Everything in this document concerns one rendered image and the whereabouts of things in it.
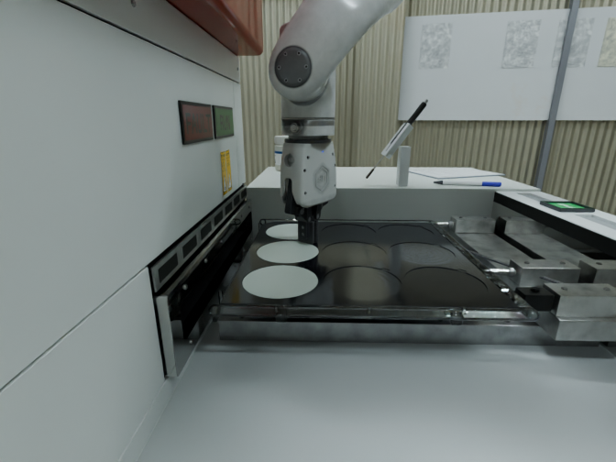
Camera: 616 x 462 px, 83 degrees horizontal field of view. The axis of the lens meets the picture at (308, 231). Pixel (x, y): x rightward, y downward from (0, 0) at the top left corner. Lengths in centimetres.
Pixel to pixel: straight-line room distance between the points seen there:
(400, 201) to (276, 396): 50
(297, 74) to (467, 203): 50
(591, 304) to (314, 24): 46
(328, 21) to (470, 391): 45
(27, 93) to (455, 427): 42
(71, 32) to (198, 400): 34
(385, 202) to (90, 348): 62
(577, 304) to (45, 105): 54
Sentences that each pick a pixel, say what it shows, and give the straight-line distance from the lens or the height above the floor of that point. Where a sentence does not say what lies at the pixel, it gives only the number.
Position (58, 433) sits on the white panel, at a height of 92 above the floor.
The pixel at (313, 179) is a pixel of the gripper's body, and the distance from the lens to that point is 55.
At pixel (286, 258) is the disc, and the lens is 54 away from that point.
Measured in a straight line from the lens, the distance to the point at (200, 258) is 45.
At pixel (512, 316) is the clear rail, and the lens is 45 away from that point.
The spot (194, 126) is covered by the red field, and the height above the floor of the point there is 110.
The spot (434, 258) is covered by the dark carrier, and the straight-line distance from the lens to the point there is 57.
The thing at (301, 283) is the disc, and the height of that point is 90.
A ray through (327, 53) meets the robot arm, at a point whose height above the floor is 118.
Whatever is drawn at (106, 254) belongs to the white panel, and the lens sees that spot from 30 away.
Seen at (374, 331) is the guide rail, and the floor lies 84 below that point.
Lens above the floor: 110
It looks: 18 degrees down
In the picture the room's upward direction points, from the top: straight up
